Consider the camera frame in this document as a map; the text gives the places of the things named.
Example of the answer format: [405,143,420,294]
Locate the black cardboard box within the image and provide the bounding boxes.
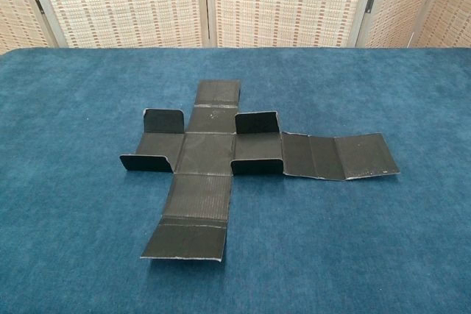
[118,79,400,263]

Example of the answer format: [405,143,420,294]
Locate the blue cloth-covered table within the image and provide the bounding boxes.
[0,46,471,314]

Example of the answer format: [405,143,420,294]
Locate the woven folding screen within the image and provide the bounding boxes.
[0,0,471,50]

